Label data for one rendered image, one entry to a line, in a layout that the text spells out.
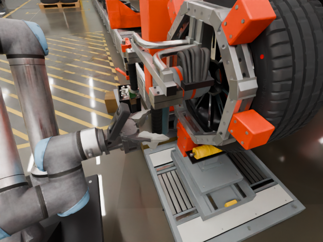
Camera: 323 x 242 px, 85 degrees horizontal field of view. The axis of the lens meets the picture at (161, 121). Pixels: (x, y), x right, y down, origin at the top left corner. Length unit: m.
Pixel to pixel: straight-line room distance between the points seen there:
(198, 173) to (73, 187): 0.80
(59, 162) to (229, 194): 1.00
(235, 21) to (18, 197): 0.68
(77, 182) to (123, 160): 0.98
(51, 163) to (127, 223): 0.83
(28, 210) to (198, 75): 0.54
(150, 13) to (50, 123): 0.68
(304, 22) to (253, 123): 0.30
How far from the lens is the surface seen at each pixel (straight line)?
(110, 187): 1.42
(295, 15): 0.65
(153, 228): 1.27
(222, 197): 1.24
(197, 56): 0.51
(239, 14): 0.52
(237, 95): 0.53
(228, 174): 1.24
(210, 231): 1.22
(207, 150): 0.90
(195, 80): 0.49
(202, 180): 1.17
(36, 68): 0.81
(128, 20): 2.99
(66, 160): 0.56
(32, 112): 0.82
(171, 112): 1.52
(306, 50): 0.64
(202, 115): 0.96
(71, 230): 1.04
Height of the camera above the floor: 1.21
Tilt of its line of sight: 41 degrees down
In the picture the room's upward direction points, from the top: straight up
